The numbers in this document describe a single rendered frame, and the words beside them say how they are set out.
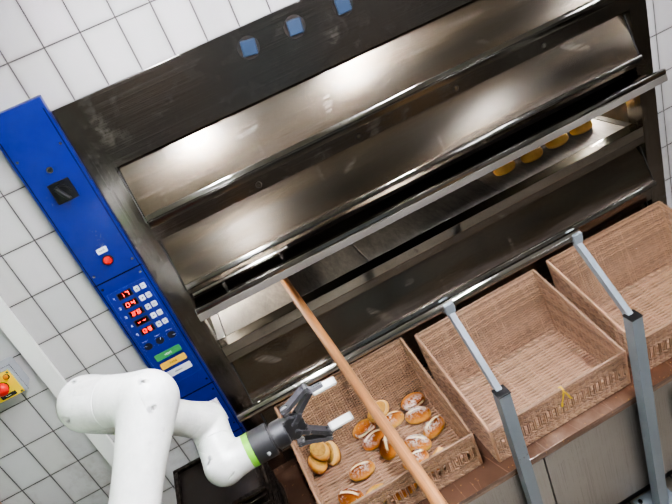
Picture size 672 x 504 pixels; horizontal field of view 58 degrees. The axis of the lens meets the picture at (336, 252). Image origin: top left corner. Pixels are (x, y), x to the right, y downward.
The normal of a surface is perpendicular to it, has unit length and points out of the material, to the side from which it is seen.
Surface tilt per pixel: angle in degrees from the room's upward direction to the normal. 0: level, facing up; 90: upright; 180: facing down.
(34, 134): 90
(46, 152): 90
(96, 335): 90
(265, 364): 70
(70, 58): 90
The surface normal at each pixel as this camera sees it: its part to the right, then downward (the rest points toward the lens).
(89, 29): 0.33, 0.37
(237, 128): 0.19, 0.07
